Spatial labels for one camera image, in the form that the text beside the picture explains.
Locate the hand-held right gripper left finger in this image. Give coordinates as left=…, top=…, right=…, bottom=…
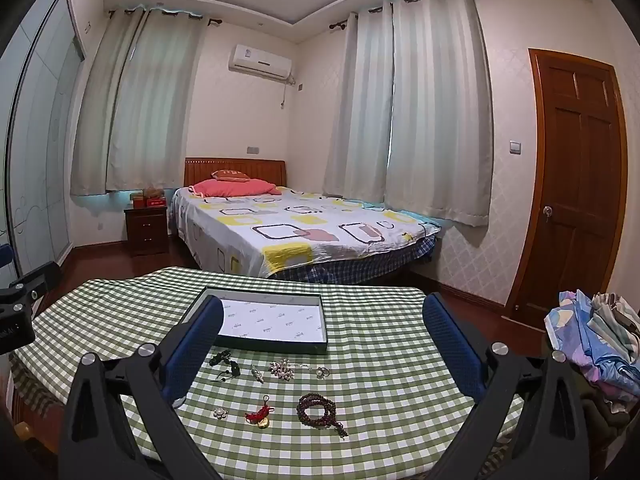
left=59, top=296, right=226, bottom=480

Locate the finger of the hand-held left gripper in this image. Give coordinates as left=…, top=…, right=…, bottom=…
left=7, top=261, right=64, bottom=311

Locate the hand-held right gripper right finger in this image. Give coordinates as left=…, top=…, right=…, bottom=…
left=421, top=292, right=593, bottom=480

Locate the dark green cardboard box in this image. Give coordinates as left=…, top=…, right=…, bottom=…
left=177, top=286, right=328, bottom=355

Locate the gold pearl cluster brooch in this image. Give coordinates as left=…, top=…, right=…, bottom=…
left=269, top=359, right=297, bottom=381

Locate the red knot charm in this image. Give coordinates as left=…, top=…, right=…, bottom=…
left=245, top=395, right=276, bottom=429

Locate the dark red bead bracelet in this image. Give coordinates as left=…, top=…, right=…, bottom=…
left=296, top=392, right=349, bottom=439

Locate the green checked tablecloth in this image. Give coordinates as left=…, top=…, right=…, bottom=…
left=10, top=266, right=551, bottom=480

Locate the dark wooden nightstand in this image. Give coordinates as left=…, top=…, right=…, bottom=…
left=124, top=205, right=168, bottom=258

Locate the glass door wardrobe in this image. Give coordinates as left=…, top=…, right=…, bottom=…
left=0, top=0, right=86, bottom=271

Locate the pile of clothes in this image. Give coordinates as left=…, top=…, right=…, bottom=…
left=545, top=289, right=640, bottom=411

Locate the bed with patterned sheet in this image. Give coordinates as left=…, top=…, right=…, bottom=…
left=169, top=157, right=443, bottom=286

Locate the pink pillow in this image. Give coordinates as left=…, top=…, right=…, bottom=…
left=189, top=178, right=281, bottom=198

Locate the white curtain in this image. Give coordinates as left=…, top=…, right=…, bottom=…
left=105, top=10, right=206, bottom=193
left=385, top=0, right=496, bottom=226
left=70, top=7, right=146, bottom=197
left=322, top=0, right=396, bottom=201

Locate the wooden door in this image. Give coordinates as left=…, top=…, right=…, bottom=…
left=502, top=49, right=628, bottom=333

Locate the white air conditioner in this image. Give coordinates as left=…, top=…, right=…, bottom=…
left=228, top=44, right=295, bottom=81

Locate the dark curtain rod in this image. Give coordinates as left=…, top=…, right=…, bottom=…
left=329, top=0, right=485, bottom=31
left=109, top=6, right=222, bottom=26

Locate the dark green cord pendant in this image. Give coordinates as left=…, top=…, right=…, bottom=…
left=209, top=347, right=243, bottom=383

